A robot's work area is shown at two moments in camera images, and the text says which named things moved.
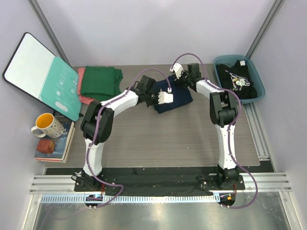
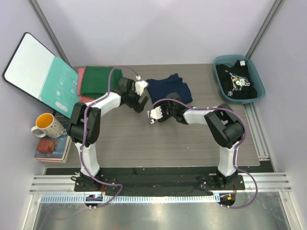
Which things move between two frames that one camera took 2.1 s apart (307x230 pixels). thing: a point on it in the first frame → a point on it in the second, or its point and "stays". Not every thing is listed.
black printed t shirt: [237, 79] stays
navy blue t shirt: [181, 94] stays
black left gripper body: [152, 99] → [132, 100]
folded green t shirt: [99, 83] stays
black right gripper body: [184, 79] → [167, 112]
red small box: [45, 146] stays
